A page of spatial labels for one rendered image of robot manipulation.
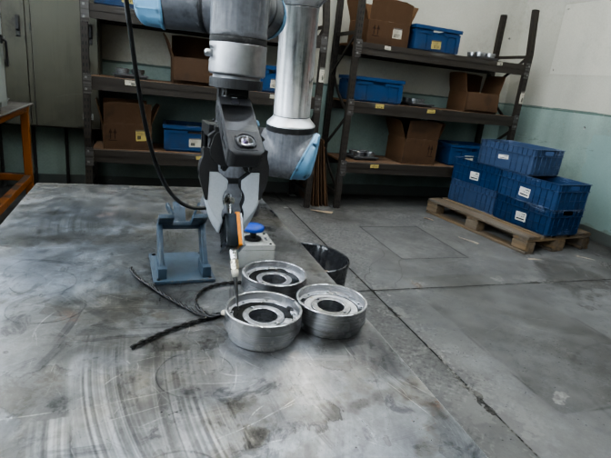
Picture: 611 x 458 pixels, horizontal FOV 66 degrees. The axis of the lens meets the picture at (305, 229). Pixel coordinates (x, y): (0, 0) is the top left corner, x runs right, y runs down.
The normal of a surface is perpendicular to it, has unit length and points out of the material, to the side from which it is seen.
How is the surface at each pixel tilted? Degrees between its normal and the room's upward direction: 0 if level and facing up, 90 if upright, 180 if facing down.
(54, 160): 90
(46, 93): 90
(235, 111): 31
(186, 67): 82
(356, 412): 0
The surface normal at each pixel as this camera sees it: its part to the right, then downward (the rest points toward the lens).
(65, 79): 0.31, 0.32
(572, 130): -0.95, 0.00
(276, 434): 0.11, -0.95
